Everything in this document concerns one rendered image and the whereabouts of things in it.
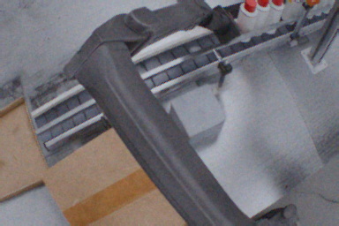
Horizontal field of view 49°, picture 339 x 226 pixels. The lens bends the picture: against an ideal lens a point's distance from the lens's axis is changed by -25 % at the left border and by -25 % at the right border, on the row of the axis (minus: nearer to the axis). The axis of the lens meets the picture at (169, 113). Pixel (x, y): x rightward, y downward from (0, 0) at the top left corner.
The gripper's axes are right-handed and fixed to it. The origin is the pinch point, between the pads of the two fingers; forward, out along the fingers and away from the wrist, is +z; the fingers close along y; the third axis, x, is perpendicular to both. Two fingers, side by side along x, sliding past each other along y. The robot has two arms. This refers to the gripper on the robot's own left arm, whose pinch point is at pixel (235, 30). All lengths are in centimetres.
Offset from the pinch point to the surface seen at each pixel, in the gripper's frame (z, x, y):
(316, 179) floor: 100, 22, -53
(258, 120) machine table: 5.4, 9.4, -22.5
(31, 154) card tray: -32, 58, -4
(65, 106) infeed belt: -25.3, 41.9, 1.7
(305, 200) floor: 93, 31, -60
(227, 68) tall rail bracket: -8.9, 5.5, -10.4
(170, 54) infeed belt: -6.6, 17.6, 2.0
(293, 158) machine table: 8.5, 5.0, -38.0
